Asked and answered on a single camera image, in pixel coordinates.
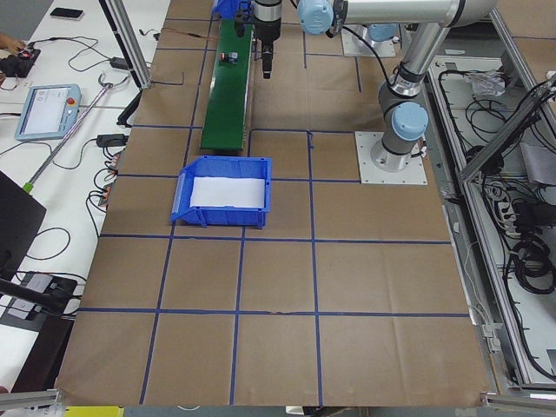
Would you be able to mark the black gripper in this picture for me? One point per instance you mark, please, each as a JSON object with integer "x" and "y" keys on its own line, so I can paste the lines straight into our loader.
{"x": 267, "y": 29}

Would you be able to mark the red push button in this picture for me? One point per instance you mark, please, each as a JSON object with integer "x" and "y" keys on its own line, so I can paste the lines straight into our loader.
{"x": 229, "y": 57}

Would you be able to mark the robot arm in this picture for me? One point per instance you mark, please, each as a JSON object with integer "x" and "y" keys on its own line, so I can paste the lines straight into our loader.
{"x": 406, "y": 120}
{"x": 382, "y": 32}

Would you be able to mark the blue destination bin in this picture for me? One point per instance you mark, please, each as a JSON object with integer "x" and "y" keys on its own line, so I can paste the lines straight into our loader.
{"x": 226, "y": 9}

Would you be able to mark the green conveyor belt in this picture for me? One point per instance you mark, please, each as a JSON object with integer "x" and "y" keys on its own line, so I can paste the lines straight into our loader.
{"x": 225, "y": 119}

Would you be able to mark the blue source bin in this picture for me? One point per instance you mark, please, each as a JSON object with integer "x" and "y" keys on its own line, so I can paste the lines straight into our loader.
{"x": 221, "y": 166}

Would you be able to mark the white foam pad source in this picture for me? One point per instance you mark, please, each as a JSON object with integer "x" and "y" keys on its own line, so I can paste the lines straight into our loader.
{"x": 228, "y": 192}

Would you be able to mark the black power adapter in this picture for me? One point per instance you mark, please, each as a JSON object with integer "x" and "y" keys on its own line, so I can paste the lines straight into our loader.
{"x": 111, "y": 140}

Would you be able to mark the black smartphone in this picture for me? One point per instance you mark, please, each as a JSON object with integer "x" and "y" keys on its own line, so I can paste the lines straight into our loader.
{"x": 67, "y": 13}

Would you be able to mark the teach pendant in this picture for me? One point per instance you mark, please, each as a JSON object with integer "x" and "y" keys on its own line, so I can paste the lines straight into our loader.
{"x": 49, "y": 112}

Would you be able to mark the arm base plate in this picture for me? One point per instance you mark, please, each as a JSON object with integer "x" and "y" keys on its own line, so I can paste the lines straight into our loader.
{"x": 377, "y": 166}
{"x": 353, "y": 46}

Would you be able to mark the aluminium frame post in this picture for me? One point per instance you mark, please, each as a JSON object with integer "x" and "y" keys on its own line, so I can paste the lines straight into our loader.
{"x": 118, "y": 20}

